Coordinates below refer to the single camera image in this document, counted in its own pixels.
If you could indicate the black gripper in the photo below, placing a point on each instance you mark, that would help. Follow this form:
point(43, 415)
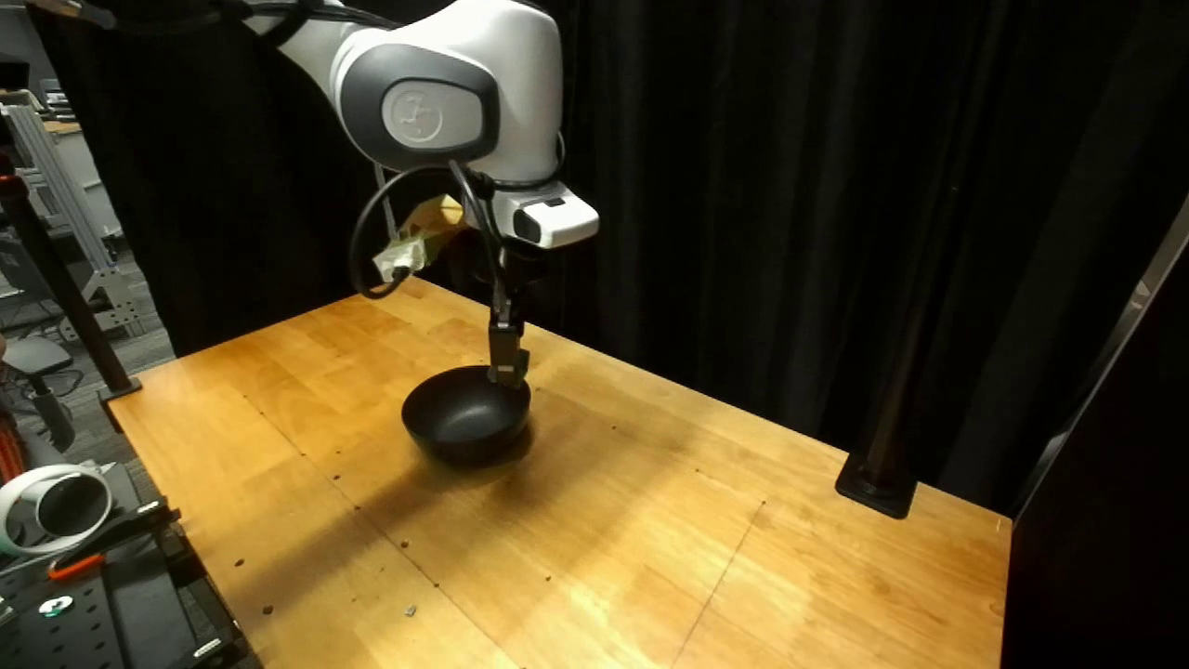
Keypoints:
point(492, 245)

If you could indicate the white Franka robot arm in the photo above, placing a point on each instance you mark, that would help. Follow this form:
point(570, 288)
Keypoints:
point(431, 75)

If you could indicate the black bowl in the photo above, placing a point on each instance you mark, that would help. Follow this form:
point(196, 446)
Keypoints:
point(471, 416)

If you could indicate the black curtain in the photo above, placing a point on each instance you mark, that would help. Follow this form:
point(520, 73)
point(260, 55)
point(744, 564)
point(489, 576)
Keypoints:
point(765, 188)

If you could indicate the black pole with square foot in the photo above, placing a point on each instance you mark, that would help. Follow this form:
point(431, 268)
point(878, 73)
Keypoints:
point(893, 394)

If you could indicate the black stand pole with foot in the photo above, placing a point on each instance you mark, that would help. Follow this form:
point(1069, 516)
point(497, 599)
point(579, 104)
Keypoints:
point(74, 308)

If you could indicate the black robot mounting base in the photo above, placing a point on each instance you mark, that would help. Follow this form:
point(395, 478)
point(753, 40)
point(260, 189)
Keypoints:
point(122, 614)

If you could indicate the white VR headset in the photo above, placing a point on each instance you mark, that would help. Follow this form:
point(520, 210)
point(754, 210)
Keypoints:
point(51, 505)

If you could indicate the grey background ladder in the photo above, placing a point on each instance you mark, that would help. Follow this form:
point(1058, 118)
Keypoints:
point(51, 161)

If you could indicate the black side panel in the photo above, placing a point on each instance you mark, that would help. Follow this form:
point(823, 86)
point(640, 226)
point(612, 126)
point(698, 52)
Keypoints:
point(1101, 494)

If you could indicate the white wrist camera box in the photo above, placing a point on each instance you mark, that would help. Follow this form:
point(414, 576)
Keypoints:
point(555, 219)

